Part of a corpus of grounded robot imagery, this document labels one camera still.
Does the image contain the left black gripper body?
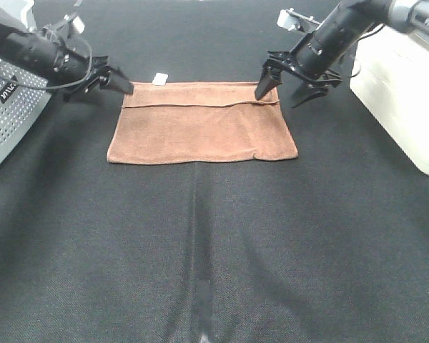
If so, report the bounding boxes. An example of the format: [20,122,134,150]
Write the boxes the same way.
[51,51,109,96]

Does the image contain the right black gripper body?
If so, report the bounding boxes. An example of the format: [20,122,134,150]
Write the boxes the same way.
[264,51,342,86]

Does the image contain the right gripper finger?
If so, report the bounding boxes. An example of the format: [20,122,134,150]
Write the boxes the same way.
[291,80,338,109]
[255,66,282,100]

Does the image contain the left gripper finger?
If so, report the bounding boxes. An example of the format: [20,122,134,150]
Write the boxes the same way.
[99,66,134,95]
[62,89,103,104]

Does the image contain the brown terry towel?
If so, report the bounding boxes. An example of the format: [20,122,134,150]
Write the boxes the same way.
[107,81,298,165]

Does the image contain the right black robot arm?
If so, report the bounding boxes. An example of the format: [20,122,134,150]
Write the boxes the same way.
[255,1,429,107]

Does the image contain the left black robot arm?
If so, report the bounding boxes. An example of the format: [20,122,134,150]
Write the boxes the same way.
[0,8,134,101]

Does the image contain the grey perforated plastic basket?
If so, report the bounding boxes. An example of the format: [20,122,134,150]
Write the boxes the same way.
[0,0,53,179]

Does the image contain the pale green woven basket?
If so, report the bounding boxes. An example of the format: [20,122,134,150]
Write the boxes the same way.
[350,28,429,176]

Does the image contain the black table cloth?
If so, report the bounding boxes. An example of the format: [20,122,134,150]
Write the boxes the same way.
[0,0,429,343]

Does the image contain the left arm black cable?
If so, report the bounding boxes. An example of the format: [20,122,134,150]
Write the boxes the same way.
[6,34,94,92]

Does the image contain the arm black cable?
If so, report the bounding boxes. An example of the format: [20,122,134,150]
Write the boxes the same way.
[337,23,386,79]
[6,34,94,92]

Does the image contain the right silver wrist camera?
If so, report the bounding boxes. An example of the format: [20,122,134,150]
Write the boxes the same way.
[276,8,321,34]

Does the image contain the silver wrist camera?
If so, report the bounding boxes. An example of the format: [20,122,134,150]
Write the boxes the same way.
[43,12,85,39]
[276,8,321,34]

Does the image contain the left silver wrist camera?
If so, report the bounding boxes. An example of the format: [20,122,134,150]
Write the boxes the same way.
[43,12,85,39]

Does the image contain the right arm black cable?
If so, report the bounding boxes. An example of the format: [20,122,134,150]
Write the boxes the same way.
[337,23,386,79]

